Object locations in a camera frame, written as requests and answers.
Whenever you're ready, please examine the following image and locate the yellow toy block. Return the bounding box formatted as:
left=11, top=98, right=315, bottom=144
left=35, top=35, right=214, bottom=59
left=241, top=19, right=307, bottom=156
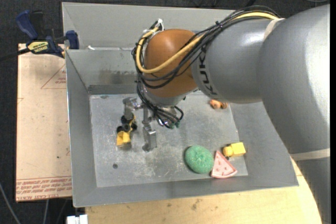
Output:
left=222, top=142, right=247, bottom=158

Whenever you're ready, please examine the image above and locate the orange toy food piece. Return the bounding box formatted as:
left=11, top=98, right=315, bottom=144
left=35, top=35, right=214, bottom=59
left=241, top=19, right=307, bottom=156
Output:
left=209, top=99, right=229, bottom=110

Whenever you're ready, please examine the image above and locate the brown cardboard board, red print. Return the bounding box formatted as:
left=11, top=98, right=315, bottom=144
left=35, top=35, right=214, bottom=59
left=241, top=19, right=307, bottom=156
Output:
left=15, top=43, right=73, bottom=202

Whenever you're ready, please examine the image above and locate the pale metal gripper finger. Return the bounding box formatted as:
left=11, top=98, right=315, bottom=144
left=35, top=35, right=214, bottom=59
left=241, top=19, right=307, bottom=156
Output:
left=141, top=107, right=158, bottom=153
left=122, top=97, right=138, bottom=122

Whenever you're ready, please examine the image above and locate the grey metal bin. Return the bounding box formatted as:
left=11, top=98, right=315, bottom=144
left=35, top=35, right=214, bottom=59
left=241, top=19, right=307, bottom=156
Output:
left=61, top=2, right=300, bottom=208

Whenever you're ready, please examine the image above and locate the yellow and black toy vehicle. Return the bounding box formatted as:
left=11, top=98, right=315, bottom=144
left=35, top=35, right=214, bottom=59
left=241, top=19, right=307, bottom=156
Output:
left=116, top=113, right=138, bottom=149

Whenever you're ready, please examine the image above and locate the green round sponge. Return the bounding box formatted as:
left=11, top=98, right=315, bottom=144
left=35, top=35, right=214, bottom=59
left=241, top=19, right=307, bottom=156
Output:
left=184, top=145, right=215, bottom=174

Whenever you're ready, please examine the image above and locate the pink watermelon slice toy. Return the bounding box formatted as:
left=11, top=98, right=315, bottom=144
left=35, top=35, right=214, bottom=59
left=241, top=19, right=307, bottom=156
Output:
left=211, top=150, right=238, bottom=179

